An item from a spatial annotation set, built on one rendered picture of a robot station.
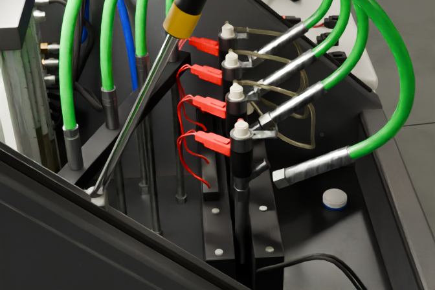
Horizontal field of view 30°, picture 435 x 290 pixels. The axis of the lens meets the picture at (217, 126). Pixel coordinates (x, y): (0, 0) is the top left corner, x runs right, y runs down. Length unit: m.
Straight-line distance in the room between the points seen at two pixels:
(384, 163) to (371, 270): 0.16
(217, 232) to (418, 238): 0.27
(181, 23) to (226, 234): 0.58
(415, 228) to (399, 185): 0.09
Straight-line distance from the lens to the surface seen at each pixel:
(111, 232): 0.60
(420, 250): 1.11
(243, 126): 0.95
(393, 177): 1.22
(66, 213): 0.58
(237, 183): 1.00
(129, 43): 1.20
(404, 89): 0.79
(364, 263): 1.25
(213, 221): 1.08
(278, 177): 0.88
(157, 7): 1.22
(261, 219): 1.08
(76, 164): 0.98
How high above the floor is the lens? 1.71
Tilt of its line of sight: 36 degrees down
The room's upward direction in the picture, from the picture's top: 1 degrees counter-clockwise
